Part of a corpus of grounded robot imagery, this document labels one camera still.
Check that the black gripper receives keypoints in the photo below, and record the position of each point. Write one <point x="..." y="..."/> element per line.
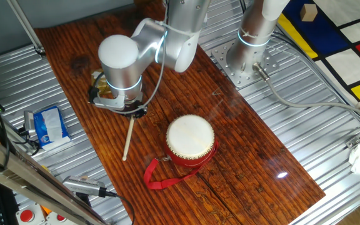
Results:
<point x="138" y="112"/>

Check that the light wooden drumstick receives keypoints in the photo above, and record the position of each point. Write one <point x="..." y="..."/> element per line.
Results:
<point x="127" y="140"/>

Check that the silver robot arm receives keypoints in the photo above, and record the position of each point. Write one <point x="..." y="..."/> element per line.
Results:
<point x="120" y="72"/>

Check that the red drum white head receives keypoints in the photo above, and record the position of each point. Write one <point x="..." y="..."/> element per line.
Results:
<point x="190" y="136"/>

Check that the gold tissue box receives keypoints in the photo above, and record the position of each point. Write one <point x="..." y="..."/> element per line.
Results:
<point x="96" y="76"/>

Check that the blue tissue pack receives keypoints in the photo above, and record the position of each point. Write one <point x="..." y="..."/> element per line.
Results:
<point x="41" y="125"/>

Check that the brown wooden board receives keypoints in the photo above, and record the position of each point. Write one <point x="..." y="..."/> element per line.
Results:
<point x="245" y="156"/>

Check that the red emergency stop button box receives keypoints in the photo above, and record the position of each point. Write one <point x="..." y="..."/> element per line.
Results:
<point x="27" y="215"/>
<point x="60" y="218"/>

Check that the grey metal pole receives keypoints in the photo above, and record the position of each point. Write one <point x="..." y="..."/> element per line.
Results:
<point x="23" y="22"/>

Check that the small wooden cube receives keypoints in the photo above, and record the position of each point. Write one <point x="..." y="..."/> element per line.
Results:
<point x="308" y="13"/>

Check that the colourful block pattern cloth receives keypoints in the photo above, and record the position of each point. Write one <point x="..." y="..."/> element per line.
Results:
<point x="348" y="65"/>

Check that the wrist camera with silver bracket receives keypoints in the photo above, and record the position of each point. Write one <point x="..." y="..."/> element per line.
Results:
<point x="108" y="102"/>

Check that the silver camera with black plug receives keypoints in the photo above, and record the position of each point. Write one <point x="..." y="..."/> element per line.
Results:
<point x="83" y="186"/>

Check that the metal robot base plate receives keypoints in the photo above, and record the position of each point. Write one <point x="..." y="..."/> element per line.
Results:
<point x="219" y="54"/>

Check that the small silver camera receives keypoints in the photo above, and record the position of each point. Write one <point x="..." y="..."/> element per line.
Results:
<point x="29" y="120"/>

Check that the metal frame beam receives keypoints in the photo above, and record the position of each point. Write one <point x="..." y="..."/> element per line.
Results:
<point x="27" y="178"/>

